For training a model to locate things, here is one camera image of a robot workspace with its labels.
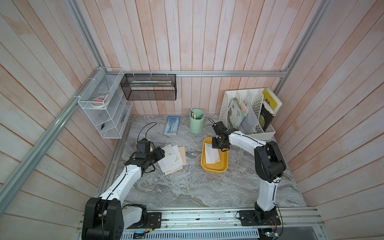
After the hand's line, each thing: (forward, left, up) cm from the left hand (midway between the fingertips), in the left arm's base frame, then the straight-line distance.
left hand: (161, 155), depth 87 cm
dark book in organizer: (+25, -68, +6) cm, 73 cm away
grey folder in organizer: (+21, -57, +7) cm, 61 cm away
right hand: (+11, -34, -6) cm, 37 cm away
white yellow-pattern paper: (-3, -11, -9) cm, 14 cm away
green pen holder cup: (+28, -22, +1) cm, 36 cm away
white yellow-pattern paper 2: (0, -5, -7) cm, 9 cm away
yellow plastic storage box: (-4, -35, -7) cm, 36 cm away
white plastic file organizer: (+41, -63, +11) cm, 76 cm away
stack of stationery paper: (+4, -32, -7) cm, 33 cm away
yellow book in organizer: (+35, -68, +17) cm, 78 cm away
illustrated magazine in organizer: (+27, -47, +8) cm, 55 cm away
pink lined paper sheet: (+7, -13, -9) cm, 17 cm away
